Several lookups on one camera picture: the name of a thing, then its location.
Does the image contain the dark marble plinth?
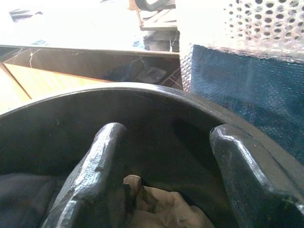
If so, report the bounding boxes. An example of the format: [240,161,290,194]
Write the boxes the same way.
[0,44,182,91]

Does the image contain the bubble-wrapped front-load washing machine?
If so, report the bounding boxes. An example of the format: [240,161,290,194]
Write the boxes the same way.
[177,0,304,152]

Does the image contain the round black laundry basket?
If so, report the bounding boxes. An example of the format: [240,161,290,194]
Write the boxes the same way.
[0,81,304,228]

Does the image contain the crumpled black garment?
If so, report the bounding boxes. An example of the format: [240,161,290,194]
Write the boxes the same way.
[0,172,71,228]

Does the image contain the crumpled tan brown garment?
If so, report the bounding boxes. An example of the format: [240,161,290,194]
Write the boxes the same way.
[123,174,216,228]

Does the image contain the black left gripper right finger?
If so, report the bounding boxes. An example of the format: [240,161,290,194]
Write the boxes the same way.
[209,124,304,228]

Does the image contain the clear bubble wrap sheet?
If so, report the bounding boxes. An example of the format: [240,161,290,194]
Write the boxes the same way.
[177,0,304,64]

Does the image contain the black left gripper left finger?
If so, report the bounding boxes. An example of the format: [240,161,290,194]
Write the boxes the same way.
[42,122,129,228]

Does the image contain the wooden cabinet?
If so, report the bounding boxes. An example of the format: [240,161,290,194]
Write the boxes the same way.
[0,62,116,114]

